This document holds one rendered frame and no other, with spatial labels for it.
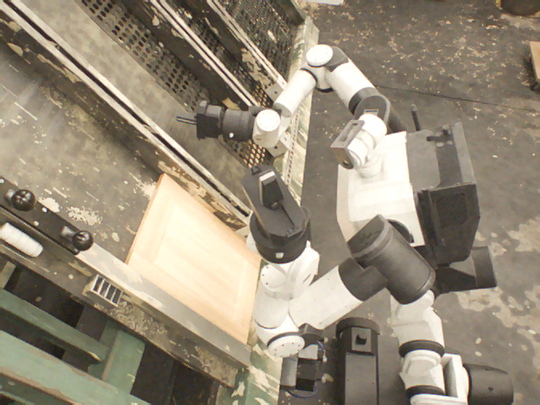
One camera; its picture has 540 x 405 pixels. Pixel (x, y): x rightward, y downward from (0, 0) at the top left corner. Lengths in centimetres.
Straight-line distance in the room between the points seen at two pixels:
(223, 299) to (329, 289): 39
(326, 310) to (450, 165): 39
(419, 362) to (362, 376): 47
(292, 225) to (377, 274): 33
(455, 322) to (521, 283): 46
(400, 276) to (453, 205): 21
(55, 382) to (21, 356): 8
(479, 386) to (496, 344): 57
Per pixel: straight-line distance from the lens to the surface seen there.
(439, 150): 109
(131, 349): 112
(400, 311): 139
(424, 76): 407
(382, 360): 214
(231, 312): 129
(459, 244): 114
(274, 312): 95
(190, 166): 129
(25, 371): 90
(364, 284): 94
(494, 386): 202
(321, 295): 98
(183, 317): 113
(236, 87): 165
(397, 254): 92
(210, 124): 134
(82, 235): 88
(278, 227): 64
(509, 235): 298
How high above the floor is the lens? 207
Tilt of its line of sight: 47 degrees down
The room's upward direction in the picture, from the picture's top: straight up
